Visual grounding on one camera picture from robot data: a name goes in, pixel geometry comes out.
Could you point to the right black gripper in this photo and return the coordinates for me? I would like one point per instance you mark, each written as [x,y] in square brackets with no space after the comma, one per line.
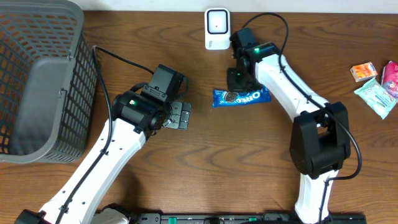
[236,82]

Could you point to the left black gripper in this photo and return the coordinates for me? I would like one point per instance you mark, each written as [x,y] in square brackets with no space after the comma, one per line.
[180,115]

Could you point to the blue snack packet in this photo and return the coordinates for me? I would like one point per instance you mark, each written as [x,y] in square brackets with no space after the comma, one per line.
[223,98]

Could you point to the orange tissue pack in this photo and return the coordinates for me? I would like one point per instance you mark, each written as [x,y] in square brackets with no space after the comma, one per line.
[363,72]

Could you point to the teal wet wipes packet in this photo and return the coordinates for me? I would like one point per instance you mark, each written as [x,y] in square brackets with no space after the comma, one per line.
[376,97]

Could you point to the purple sanitary pad pack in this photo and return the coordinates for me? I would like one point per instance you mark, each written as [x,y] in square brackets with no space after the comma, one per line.
[389,78]

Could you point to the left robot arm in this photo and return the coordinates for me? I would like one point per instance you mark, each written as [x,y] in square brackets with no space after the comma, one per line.
[136,117]

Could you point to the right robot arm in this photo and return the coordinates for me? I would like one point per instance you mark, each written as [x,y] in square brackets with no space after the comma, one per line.
[320,141]

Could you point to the grey plastic mesh basket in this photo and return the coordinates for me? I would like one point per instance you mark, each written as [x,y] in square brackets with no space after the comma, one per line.
[48,82]

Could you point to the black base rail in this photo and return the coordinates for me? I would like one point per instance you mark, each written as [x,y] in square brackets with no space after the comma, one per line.
[250,218]

